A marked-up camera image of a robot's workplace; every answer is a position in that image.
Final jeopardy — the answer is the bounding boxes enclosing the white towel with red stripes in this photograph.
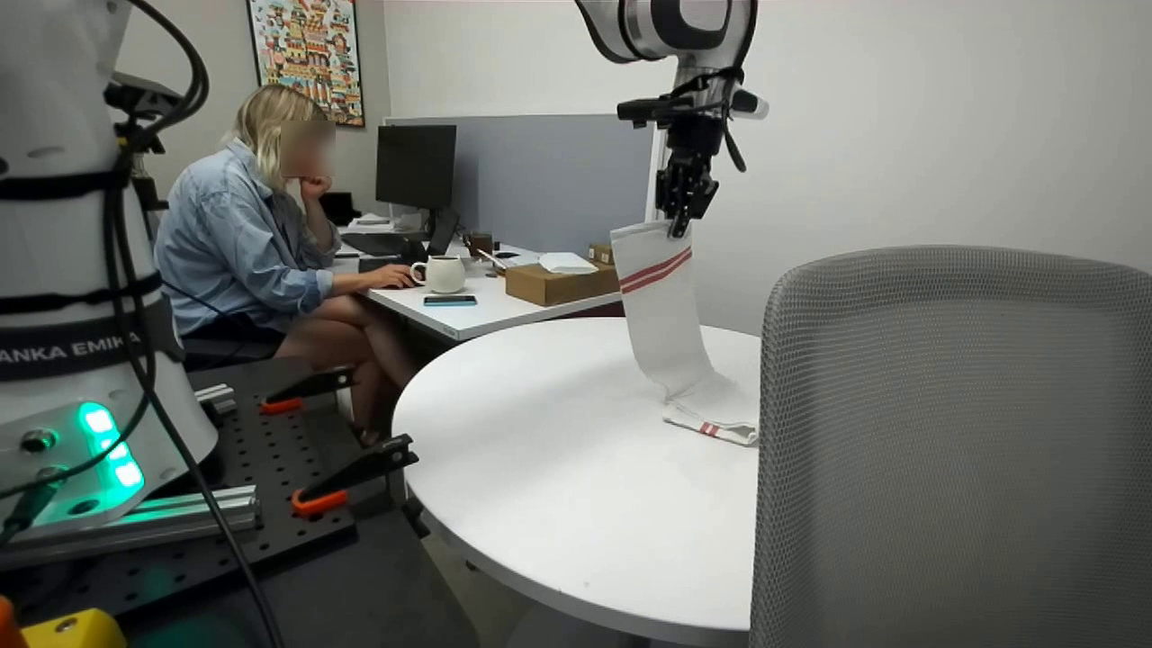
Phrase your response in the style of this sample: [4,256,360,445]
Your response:
[605,216,762,450]

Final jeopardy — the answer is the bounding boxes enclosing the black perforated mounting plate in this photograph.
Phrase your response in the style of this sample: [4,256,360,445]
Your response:
[0,358,419,626]

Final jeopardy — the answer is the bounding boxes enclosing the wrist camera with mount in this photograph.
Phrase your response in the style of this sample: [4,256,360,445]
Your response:
[615,82,770,133]

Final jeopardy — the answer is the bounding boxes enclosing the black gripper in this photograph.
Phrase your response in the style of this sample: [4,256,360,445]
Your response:
[651,120,726,242]

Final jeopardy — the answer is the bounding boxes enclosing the white paper envelope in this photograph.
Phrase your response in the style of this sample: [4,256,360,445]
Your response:
[537,248,600,277]

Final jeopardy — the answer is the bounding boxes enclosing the black clamp with orange handle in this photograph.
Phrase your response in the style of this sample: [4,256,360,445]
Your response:
[288,433,425,523]
[255,366,360,420]

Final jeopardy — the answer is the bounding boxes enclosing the dark office chair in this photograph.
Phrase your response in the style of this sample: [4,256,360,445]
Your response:
[176,313,291,372]

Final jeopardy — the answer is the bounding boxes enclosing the orange plastic object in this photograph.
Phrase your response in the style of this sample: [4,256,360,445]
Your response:
[0,592,28,648]

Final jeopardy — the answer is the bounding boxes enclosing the stack of papers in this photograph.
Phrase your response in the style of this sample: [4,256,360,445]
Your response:
[339,212,408,242]

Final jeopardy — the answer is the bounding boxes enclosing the yellow plastic object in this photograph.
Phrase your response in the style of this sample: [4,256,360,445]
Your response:
[20,604,130,648]

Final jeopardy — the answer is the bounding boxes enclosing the grey office chair back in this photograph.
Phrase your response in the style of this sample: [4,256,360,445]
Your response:
[748,244,1152,648]

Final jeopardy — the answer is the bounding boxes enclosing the white ceramic mug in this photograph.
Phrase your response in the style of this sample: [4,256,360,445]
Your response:
[411,253,472,298]

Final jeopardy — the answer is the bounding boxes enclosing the black computer monitor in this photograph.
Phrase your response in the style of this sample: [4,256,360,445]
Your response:
[375,120,460,216]

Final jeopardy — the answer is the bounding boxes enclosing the aluminium rail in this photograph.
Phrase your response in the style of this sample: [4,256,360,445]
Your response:
[113,481,264,534]

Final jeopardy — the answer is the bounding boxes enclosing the brown cardboard box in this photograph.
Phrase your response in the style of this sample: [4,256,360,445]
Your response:
[501,262,623,311]

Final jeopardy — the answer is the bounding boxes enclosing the colourful framed wall picture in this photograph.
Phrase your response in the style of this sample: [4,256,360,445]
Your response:
[244,0,371,133]

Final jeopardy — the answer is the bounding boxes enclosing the blonde woman in denim shirt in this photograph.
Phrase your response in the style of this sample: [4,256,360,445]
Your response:
[156,79,425,444]

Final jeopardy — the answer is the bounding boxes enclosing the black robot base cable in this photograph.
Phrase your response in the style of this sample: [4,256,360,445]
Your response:
[101,0,291,648]

